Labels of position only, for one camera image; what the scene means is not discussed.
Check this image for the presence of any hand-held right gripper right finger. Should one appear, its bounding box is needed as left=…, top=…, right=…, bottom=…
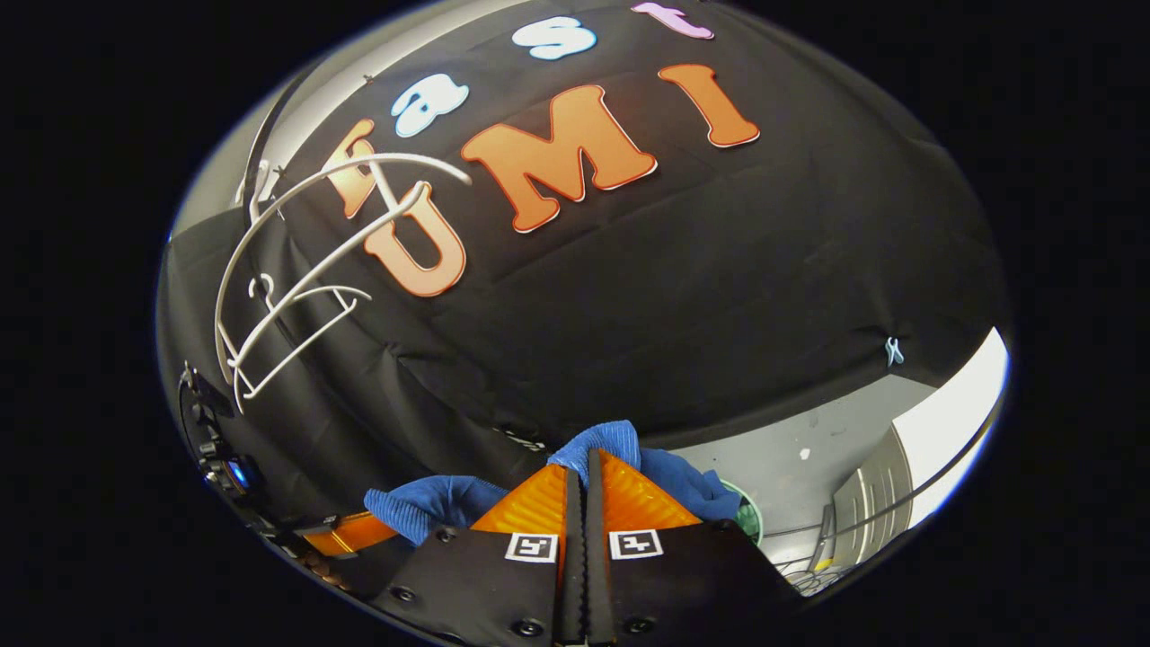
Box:
left=584, top=448, right=807, bottom=647

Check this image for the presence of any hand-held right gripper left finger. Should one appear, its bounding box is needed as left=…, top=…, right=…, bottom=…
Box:
left=367, top=464, right=585, bottom=647

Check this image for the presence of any green laundry hamper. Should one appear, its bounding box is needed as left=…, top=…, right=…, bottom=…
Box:
left=719, top=481, right=765, bottom=547

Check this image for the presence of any blue corduroy jacket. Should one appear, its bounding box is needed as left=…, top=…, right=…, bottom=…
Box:
left=364, top=420, right=745, bottom=546

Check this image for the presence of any white plastic hanger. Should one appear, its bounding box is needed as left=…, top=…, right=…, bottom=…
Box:
left=214, top=153, right=473, bottom=401
left=229, top=274, right=374, bottom=414

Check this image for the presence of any black metal clothes rack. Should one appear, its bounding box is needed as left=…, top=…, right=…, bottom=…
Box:
left=235, top=63, right=315, bottom=217

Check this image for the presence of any grey metal cabinet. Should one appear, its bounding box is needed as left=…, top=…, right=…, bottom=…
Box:
left=813, top=427, right=917, bottom=576

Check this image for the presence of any black backdrop cloth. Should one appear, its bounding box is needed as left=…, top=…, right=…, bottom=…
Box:
left=157, top=0, right=1012, bottom=540

